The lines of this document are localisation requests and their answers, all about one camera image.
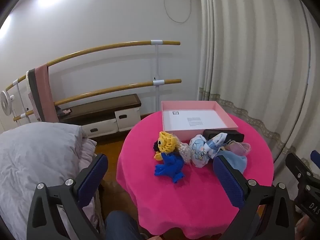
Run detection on light blue fleece hat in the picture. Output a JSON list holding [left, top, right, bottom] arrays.
[[216, 150, 247, 174]]

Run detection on round pink table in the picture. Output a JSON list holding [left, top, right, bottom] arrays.
[[116, 110, 275, 239]]

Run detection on black case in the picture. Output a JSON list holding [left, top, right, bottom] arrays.
[[203, 129, 245, 143]]

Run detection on pink towel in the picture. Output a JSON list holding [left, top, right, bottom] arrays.
[[34, 64, 59, 123]]

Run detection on dark wood storage bench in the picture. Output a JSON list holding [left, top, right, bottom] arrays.
[[56, 94, 142, 140]]

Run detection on small pink grey cloth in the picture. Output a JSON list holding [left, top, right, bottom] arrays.
[[55, 106, 73, 117]]

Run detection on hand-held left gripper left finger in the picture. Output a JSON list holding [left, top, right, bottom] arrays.
[[26, 153, 109, 240]]

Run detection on white barre stand with base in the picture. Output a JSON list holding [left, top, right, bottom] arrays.
[[151, 39, 165, 112]]

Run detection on yellow blue crochet doll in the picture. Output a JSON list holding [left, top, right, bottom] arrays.
[[153, 131, 185, 183]]

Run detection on white electric fan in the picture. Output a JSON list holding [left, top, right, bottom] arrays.
[[0, 90, 14, 117]]

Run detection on clear bag of white beads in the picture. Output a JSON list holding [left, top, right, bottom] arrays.
[[175, 140, 192, 165]]

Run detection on cream curtain with lace trim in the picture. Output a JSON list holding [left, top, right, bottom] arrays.
[[196, 0, 320, 165]]

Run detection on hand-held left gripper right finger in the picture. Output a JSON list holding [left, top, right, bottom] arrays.
[[212, 154, 295, 240]]

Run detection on pink cardboard box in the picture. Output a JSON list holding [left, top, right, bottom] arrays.
[[161, 100, 238, 141]]

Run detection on person's jeans leg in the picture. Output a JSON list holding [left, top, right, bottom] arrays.
[[104, 210, 150, 240]]

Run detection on white wall cable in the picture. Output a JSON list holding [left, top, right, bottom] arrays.
[[161, 0, 193, 23]]

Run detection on grey quilt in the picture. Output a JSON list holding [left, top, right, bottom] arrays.
[[0, 122, 83, 240]]

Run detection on long wooden barre rail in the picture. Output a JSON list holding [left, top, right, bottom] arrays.
[[5, 40, 181, 92]]

